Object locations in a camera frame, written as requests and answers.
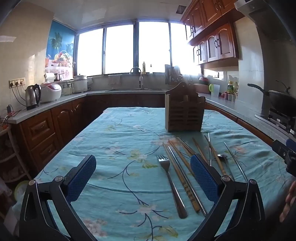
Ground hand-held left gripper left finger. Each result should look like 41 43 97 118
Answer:
19 154 97 241

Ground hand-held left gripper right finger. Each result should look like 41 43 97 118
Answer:
190 153 266 241

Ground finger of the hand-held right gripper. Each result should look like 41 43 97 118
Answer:
272 138 296 178

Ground brown wooden chopstick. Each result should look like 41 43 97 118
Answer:
168 139 195 177
193 138 209 164
204 135 229 177
176 137 196 156

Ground wooden utensil holder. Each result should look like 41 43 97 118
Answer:
165 82 206 133

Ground person's right hand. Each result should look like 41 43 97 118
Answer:
279 185 296 223

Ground knotted bamboo chopstick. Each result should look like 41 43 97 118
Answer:
162 142 200 213

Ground steel spoon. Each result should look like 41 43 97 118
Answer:
217 154 235 181

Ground gas stove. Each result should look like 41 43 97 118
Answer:
254 108 296 137

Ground steel fork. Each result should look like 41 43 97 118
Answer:
157 155 188 219

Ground teal floral tablecloth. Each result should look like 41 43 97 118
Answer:
13 107 294 241

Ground black wok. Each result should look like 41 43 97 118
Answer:
247 81 296 116

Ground white storage rack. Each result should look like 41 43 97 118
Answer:
0 126 26 183

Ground row of spice jars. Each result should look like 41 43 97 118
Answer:
221 91 236 102

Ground green lidded plastic jug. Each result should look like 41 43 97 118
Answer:
209 83 220 97

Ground white juicer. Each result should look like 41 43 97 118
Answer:
62 81 74 96

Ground pink bowl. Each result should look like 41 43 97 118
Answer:
193 83 210 93

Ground white and red rice cooker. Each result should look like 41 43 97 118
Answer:
40 82 62 103

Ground white electric pot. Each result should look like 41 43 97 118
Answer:
73 75 89 93

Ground steel electric kettle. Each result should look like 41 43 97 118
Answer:
25 84 41 110

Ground steel sink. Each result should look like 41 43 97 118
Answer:
105 89 164 93

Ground white dish cloth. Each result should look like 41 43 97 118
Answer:
108 75 121 86

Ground knife and board rack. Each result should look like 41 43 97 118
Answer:
165 65 183 85

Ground chrome faucet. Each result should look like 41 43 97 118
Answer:
129 67 144 90

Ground range hood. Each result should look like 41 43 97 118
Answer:
233 0 296 42

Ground kitchen window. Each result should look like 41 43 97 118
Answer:
75 21 201 77

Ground wooden upper cabinets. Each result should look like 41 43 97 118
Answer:
180 0 245 65

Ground red and black cables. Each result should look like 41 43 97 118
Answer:
0 104 21 126

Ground wall power sockets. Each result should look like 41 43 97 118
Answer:
9 77 26 88

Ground tropical fruit wall poster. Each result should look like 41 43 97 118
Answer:
45 20 76 75

